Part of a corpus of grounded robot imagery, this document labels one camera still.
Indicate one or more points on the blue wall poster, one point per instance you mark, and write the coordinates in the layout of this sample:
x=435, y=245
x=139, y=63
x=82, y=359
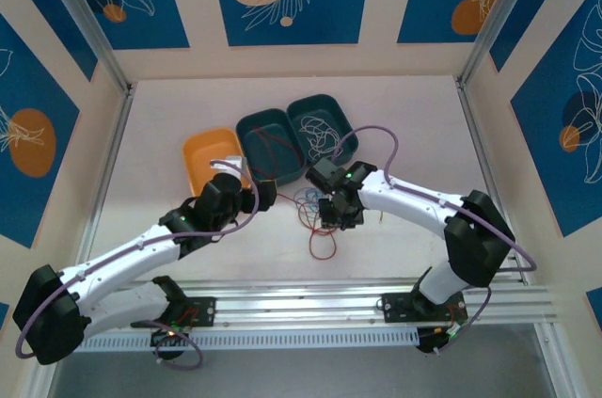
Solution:
x=531, y=12
x=4, y=315
x=596, y=304
x=73, y=50

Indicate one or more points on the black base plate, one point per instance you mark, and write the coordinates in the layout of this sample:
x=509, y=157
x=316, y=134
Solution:
x=392, y=308
x=207, y=311

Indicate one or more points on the aluminium corner post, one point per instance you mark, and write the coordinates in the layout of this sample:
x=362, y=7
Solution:
x=89, y=21
x=499, y=17

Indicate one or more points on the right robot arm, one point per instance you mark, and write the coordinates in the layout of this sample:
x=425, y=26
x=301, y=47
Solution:
x=414, y=200

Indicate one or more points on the aluminium mounting rail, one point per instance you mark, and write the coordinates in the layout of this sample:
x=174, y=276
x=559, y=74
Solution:
x=301, y=308

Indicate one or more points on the teal plastic tray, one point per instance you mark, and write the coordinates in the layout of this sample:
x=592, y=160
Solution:
x=273, y=120
x=324, y=104

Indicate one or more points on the black base controller box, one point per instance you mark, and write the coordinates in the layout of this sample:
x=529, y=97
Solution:
x=167, y=346
x=430, y=344

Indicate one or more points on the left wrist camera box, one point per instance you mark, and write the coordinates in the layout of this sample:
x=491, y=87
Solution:
x=236, y=165

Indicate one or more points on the orange plastic tray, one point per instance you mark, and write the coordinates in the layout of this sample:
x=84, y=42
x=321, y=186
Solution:
x=202, y=158

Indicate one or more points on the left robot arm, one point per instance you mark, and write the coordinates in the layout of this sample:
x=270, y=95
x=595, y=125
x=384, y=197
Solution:
x=117, y=252

